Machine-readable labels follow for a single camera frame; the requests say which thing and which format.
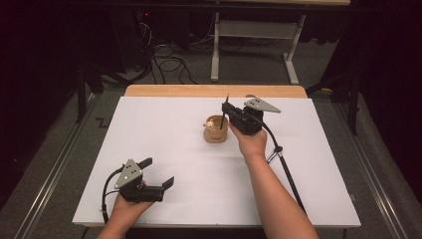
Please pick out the person's left hand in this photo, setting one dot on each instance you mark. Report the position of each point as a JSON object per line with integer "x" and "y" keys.
{"x": 127, "y": 210}

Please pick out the black makeup brush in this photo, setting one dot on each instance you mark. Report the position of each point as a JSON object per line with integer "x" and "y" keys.
{"x": 272, "y": 157}

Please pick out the round wooden brush holder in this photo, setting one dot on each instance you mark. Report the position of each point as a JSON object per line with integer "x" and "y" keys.
{"x": 215, "y": 135}

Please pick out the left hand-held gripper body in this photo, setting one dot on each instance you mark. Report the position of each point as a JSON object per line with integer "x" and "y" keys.
{"x": 139, "y": 192}

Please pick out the white board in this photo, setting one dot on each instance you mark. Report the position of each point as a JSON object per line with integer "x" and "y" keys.
{"x": 199, "y": 172}

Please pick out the white metal desk frame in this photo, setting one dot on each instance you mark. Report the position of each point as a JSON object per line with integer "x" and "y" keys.
{"x": 255, "y": 29}

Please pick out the black metal stand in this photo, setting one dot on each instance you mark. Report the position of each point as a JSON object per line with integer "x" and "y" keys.
{"x": 353, "y": 106}
{"x": 81, "y": 96}

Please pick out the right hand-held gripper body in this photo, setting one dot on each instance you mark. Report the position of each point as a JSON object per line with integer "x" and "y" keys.
{"x": 249, "y": 122}

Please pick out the metal floor rail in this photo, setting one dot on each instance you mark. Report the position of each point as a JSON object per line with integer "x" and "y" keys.
{"x": 371, "y": 172}
{"x": 56, "y": 172}

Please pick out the person's right hand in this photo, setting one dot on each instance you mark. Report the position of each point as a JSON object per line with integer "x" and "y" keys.
{"x": 253, "y": 144}

